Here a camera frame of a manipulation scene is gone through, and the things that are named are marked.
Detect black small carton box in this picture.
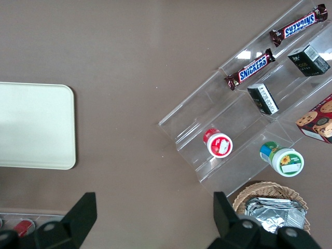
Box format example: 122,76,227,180
287,44,331,77
247,83,280,116

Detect red chocolate chip cookie box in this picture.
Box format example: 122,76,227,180
295,93,332,144

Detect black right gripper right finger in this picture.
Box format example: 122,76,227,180
207,191,262,249

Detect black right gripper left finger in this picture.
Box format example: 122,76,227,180
33,192,98,249

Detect green lidded white jar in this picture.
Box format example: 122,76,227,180
259,141,305,178

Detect clear acrylic stepped display shelf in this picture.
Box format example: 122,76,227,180
158,0,332,198

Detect light tan wicker basket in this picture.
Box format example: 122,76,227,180
232,181,311,236

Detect Snickers chocolate bar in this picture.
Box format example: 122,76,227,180
224,48,275,91
269,4,328,48

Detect cream white plastic tray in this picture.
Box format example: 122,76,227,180
0,81,77,171

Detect silver foil packets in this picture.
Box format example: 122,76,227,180
244,196,308,236

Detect red lidded small jar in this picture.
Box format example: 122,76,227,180
202,129,233,158

